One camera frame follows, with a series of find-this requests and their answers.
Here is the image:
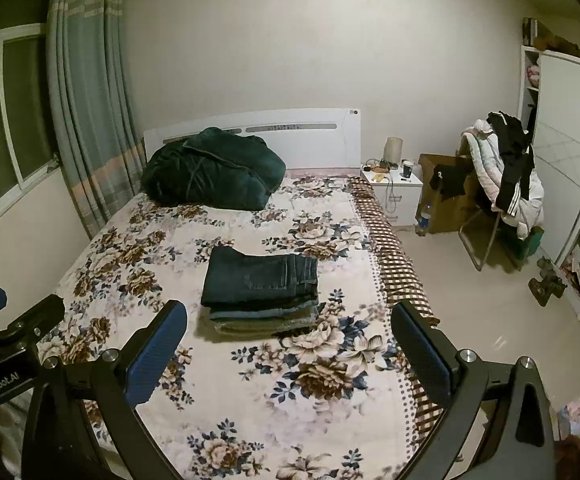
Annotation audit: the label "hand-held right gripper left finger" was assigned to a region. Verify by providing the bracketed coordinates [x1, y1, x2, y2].
[22, 300, 188, 480]

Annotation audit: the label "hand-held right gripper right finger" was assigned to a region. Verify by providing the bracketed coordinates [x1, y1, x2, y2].
[392, 300, 556, 480]

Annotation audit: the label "dark blue jeans pants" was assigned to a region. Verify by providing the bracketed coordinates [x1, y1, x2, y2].
[201, 245, 319, 308]

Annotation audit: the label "folded olive pants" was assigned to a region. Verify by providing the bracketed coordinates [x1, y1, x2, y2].
[209, 310, 321, 343]

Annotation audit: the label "black striped track pants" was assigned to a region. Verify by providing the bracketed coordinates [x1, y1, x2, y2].
[486, 111, 536, 213]

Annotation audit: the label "brown checkered bed sheet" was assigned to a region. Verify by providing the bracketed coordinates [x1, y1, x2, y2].
[347, 176, 446, 436]

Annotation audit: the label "bed with floral cover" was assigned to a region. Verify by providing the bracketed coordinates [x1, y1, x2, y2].
[34, 172, 446, 480]

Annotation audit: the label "metal folding chair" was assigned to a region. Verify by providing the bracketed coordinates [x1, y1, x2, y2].
[457, 132, 521, 272]

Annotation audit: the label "folded light blue jeans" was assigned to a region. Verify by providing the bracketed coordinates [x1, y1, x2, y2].
[207, 296, 321, 322]

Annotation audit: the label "large brown cardboard box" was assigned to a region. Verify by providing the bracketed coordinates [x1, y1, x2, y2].
[417, 153, 476, 234]

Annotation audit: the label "pair of dark shoes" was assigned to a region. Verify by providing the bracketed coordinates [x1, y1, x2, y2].
[529, 256, 568, 306]

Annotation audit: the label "white nightstand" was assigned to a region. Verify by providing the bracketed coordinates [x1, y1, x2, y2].
[360, 162, 425, 228]

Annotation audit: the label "green storage box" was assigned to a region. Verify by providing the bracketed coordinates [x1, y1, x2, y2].
[502, 225, 545, 261]

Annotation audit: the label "pink printed bag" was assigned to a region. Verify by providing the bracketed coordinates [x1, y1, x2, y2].
[555, 399, 580, 441]

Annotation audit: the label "black garment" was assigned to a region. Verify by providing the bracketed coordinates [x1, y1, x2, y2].
[430, 164, 477, 200]

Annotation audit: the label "dark green quilt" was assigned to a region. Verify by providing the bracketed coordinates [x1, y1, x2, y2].
[140, 126, 287, 211]

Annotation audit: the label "chair piled with jackets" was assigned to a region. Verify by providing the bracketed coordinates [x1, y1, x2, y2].
[461, 119, 546, 240]

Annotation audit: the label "beige table lamp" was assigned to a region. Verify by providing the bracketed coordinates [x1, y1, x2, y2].
[385, 136, 403, 167]

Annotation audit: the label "white bed headboard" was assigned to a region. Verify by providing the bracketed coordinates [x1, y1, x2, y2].
[142, 107, 362, 171]

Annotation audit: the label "grey-green curtain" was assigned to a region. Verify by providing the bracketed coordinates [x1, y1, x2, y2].
[44, 0, 145, 241]

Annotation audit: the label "white wardrobe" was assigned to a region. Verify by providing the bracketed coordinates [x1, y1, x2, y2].
[517, 44, 580, 321]

